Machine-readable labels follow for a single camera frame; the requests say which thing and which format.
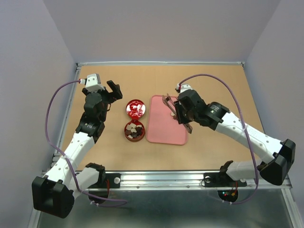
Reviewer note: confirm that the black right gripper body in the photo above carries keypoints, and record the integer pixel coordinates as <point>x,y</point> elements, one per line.
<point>183,116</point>

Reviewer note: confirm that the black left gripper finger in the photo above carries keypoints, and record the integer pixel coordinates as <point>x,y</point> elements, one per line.
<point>117,92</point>
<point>112,85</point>

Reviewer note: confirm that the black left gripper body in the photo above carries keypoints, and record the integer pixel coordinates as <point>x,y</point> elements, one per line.
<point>108,98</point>

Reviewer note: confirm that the metal serving tongs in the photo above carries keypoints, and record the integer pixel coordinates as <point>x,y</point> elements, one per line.
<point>167,100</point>

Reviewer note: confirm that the red embossed tin lid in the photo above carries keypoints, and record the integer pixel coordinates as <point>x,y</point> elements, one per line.
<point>135,109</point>

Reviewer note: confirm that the red round tin box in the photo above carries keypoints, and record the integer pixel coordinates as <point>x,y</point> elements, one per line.
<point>134,131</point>

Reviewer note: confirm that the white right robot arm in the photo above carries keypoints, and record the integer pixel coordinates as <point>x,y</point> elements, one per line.
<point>276,156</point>

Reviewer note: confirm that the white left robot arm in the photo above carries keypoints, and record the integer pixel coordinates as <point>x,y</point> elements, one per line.
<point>56,191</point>

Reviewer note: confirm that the pink plastic tray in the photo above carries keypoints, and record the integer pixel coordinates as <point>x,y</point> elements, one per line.
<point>162,127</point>

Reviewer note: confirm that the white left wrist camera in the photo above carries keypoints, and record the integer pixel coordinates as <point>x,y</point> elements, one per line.
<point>93,83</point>

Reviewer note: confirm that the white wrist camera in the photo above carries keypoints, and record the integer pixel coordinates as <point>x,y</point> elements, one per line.
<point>93,83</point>
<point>180,88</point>

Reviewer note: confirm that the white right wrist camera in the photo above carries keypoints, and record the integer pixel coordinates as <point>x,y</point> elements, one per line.
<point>180,88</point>

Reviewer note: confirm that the aluminium mounting rail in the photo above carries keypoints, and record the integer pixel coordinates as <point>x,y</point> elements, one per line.
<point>161,178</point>

